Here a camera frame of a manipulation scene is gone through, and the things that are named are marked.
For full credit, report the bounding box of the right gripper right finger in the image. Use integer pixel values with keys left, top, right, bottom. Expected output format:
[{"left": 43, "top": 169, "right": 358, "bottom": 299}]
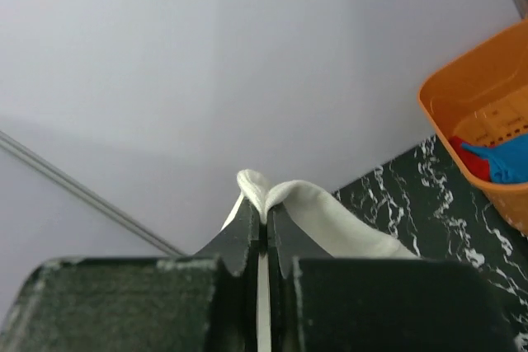
[{"left": 266, "top": 205, "right": 516, "bottom": 351}]

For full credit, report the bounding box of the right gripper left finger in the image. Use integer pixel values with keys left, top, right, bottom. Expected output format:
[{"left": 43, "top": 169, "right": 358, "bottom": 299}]
[{"left": 1, "top": 200, "right": 260, "bottom": 351}]

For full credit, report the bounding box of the white t shirt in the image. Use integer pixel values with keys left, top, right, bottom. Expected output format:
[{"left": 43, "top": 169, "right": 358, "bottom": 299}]
[{"left": 223, "top": 169, "right": 418, "bottom": 259}]

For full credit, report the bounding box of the red t shirt in basket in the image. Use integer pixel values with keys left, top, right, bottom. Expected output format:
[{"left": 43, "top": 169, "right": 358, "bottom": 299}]
[{"left": 449, "top": 136, "right": 491, "bottom": 181}]

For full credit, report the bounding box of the blue t shirt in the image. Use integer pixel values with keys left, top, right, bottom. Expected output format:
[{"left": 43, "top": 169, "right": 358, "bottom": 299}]
[{"left": 461, "top": 134, "right": 527, "bottom": 185}]

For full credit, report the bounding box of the orange plastic basket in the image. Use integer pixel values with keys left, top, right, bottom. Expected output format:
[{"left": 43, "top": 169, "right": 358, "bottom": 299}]
[{"left": 417, "top": 20, "right": 527, "bottom": 233}]

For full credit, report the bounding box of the left corner aluminium post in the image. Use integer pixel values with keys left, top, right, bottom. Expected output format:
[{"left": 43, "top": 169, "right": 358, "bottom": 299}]
[{"left": 1, "top": 131, "right": 185, "bottom": 256}]

